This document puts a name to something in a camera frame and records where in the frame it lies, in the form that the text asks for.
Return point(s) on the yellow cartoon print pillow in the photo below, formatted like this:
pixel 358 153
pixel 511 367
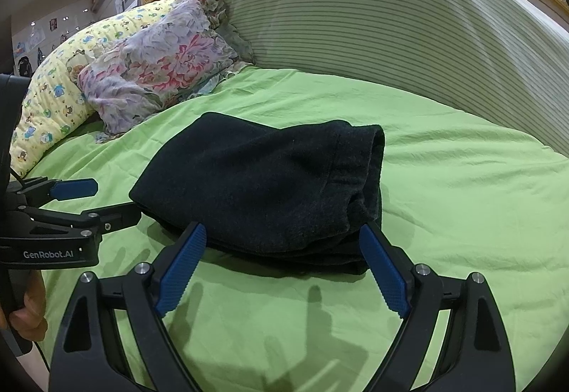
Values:
pixel 49 107

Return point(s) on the dark wall sticker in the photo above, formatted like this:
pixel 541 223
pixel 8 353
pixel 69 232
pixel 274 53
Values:
pixel 23 65

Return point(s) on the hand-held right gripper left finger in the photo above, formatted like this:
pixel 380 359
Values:
pixel 184 267

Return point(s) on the floral pillow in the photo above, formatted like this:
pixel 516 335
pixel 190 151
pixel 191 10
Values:
pixel 160 67

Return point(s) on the white striped bolster cushion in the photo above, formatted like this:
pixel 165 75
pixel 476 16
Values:
pixel 378 19

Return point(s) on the green bed sheet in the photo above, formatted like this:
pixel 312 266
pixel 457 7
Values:
pixel 466 196

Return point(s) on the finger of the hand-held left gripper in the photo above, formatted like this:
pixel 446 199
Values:
pixel 106 218
pixel 73 189

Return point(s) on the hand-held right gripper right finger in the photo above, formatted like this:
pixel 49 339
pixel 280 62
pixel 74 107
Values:
pixel 384 272

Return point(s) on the dark navy pants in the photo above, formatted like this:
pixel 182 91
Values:
pixel 258 192

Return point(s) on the person's left hand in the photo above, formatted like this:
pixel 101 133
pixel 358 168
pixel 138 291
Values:
pixel 33 312

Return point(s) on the wall drawing paper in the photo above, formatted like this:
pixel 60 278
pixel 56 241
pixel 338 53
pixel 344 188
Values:
pixel 32 39

